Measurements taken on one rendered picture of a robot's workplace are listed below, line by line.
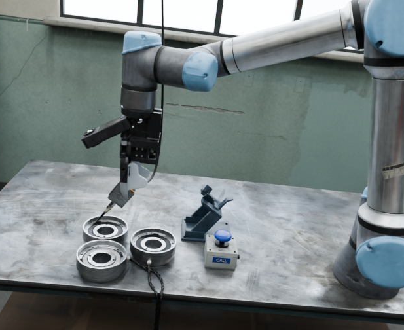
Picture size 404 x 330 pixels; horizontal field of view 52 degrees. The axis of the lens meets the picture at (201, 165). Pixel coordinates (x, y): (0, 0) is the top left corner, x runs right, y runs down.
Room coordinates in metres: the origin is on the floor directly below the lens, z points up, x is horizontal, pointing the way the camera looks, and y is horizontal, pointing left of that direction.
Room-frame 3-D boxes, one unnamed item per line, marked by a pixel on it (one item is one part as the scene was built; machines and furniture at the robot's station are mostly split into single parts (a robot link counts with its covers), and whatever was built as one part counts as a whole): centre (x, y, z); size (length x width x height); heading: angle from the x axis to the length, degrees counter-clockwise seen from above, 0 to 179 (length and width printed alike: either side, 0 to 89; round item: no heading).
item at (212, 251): (0.83, -0.07, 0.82); 0.08 x 0.07 x 0.05; 94
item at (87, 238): (0.85, 0.21, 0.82); 0.10 x 0.10 x 0.04
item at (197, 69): (0.85, 0.05, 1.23); 0.11 x 0.11 x 0.08; 73
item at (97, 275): (0.74, 0.19, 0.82); 0.10 x 0.10 x 0.04
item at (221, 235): (0.83, -0.07, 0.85); 0.04 x 0.04 x 0.05
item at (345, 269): (0.83, -0.42, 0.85); 0.15 x 0.15 x 0.10
